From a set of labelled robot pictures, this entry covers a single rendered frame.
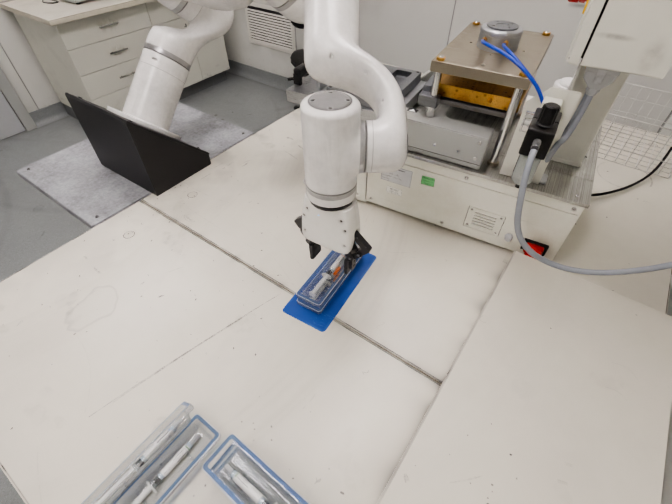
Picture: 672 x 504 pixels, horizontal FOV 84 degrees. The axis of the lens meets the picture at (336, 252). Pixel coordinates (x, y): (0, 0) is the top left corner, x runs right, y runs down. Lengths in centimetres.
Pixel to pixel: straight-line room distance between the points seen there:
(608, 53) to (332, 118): 42
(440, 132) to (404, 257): 27
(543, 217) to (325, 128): 51
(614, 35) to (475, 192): 33
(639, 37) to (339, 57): 42
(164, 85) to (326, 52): 63
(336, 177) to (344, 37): 21
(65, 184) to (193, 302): 61
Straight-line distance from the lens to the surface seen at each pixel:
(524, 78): 79
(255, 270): 85
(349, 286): 79
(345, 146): 54
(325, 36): 64
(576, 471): 68
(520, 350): 73
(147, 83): 118
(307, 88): 104
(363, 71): 62
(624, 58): 74
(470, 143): 82
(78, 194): 123
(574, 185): 88
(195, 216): 101
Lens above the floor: 137
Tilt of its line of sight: 46 degrees down
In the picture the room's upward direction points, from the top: straight up
